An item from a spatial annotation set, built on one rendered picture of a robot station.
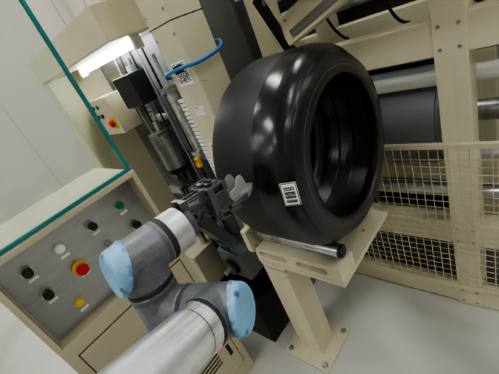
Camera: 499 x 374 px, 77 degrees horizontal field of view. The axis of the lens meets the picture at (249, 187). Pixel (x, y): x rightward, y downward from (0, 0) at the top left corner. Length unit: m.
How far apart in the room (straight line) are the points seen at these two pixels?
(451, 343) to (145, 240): 1.57
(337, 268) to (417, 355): 0.91
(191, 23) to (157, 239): 0.70
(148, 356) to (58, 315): 0.90
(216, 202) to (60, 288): 0.77
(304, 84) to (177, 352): 0.60
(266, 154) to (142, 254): 0.35
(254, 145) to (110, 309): 0.85
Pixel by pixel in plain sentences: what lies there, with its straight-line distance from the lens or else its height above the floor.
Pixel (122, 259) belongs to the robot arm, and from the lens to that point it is 0.58.
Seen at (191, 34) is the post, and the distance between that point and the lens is 1.07.
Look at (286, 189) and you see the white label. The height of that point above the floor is 1.22.
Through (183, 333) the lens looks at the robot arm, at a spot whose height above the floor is 1.26.
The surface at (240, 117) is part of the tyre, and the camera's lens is 0.80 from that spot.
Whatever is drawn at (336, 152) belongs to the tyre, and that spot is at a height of 1.03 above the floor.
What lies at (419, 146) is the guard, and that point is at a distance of 1.26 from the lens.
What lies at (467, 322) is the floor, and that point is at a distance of 1.95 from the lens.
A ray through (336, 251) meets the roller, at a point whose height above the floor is 0.91.
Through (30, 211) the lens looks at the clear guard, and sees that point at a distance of 1.19.
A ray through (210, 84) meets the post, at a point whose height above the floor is 1.45.
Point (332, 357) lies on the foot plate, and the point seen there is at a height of 0.01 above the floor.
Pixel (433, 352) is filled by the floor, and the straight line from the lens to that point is 1.85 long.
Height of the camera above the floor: 1.58
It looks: 26 degrees down
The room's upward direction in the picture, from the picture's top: 24 degrees counter-clockwise
